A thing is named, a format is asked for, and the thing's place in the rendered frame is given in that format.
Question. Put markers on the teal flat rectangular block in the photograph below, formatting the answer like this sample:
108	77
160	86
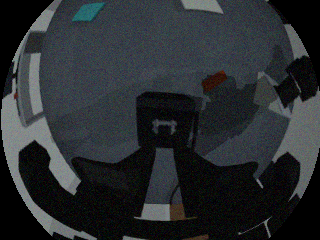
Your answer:
88	12

